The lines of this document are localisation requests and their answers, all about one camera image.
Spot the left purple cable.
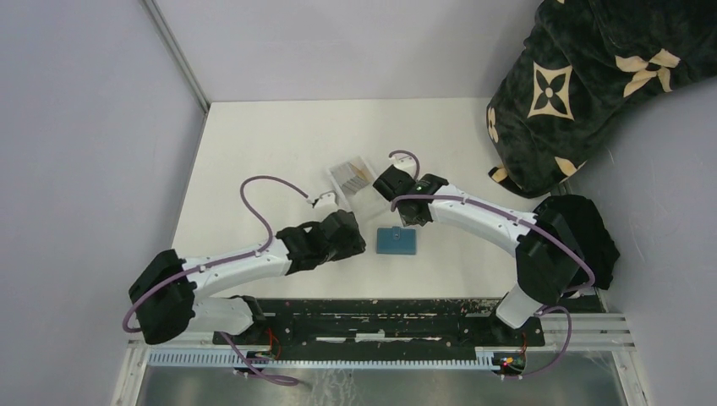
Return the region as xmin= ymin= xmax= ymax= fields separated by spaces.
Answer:
xmin=122 ymin=175 xmax=312 ymax=387

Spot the white slotted cable duct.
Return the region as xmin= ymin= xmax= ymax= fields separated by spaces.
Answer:
xmin=147 ymin=348 xmax=499 ymax=371

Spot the stack of credit cards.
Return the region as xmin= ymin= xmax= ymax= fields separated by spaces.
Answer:
xmin=330 ymin=162 xmax=371 ymax=195

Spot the aluminium rail frame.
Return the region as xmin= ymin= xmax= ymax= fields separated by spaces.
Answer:
xmin=129 ymin=310 xmax=637 ymax=353

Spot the aluminium corner post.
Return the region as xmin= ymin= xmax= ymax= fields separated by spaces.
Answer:
xmin=139 ymin=0 xmax=211 ymax=115

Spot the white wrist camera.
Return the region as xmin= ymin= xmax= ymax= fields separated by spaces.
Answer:
xmin=309 ymin=191 xmax=339 ymax=211
xmin=390 ymin=154 xmax=418 ymax=178

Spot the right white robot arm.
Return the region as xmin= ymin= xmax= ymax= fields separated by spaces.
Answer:
xmin=373 ymin=166 xmax=596 ymax=345

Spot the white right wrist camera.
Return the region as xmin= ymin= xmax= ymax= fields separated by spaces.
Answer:
xmin=390 ymin=154 xmax=418 ymax=178

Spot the black cloth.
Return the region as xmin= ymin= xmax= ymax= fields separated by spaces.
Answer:
xmin=556 ymin=195 xmax=620 ymax=290

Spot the black floral patterned blanket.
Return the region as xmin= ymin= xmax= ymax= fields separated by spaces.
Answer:
xmin=486 ymin=1 xmax=716 ymax=198

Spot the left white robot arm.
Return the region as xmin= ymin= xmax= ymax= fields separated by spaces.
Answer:
xmin=123 ymin=210 xmax=366 ymax=345

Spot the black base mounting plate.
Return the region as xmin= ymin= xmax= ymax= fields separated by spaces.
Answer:
xmin=232 ymin=299 xmax=545 ymax=361

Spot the blue leather card holder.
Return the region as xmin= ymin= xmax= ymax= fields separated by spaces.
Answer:
xmin=375 ymin=227 xmax=418 ymax=255

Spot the clear plastic card box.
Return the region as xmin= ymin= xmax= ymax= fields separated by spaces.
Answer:
xmin=326 ymin=156 xmax=388 ymax=220

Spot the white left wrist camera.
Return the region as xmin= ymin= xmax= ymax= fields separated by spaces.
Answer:
xmin=309 ymin=191 xmax=339 ymax=211

